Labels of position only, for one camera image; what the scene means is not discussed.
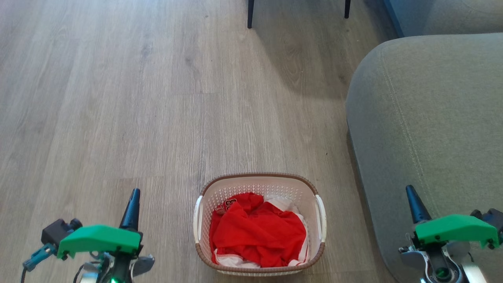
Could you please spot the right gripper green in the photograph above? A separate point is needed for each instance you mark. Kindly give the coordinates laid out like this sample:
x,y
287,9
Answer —
x,y
456,230

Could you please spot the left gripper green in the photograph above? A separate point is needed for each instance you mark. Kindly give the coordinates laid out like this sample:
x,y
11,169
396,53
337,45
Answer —
x,y
98,237

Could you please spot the white plastic laundry basket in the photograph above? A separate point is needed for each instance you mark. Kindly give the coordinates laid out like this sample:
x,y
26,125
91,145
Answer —
x,y
251,184

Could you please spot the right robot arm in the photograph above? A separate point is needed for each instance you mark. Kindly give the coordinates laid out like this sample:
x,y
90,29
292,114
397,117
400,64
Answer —
x,y
412,259

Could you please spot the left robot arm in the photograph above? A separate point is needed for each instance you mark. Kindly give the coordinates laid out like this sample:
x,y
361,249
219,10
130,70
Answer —
x,y
141,265

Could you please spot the grey fabric sofa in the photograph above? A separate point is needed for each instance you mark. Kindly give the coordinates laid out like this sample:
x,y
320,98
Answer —
x,y
432,118

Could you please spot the red sports jersey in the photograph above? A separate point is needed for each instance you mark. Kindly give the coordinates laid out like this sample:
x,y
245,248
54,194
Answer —
x,y
255,236

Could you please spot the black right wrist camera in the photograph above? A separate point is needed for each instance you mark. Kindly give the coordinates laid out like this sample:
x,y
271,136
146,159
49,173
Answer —
x,y
491,220

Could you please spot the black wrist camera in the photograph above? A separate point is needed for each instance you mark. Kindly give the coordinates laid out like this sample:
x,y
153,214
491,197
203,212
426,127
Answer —
x,y
57,232
491,220

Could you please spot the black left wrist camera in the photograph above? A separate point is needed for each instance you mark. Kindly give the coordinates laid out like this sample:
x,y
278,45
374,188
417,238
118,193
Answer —
x,y
57,232

